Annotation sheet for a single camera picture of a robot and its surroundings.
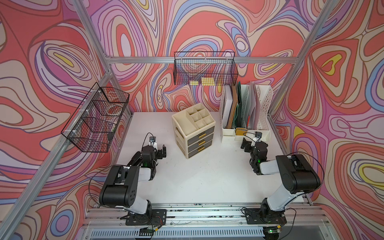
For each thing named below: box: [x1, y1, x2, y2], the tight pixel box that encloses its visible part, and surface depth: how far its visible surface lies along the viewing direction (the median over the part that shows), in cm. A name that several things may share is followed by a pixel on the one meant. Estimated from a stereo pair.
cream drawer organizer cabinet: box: [171, 103, 216, 159], surface depth 84 cm
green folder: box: [232, 81, 242, 128], surface depth 92 cm
